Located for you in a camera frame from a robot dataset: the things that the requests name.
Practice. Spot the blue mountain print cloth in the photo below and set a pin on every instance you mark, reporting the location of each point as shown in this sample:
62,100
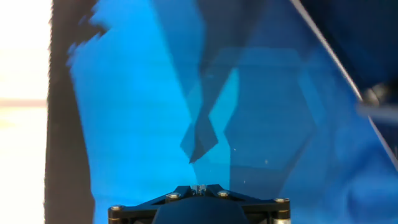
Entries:
186,93

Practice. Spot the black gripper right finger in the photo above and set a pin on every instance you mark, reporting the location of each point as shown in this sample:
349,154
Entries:
264,208

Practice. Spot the black glass microwave door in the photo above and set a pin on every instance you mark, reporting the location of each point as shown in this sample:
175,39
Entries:
367,46

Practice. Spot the silver Galanz microwave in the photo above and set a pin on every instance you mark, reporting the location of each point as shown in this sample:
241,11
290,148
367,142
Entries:
367,46

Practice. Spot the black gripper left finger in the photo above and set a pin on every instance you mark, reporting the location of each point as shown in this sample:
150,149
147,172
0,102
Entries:
140,210

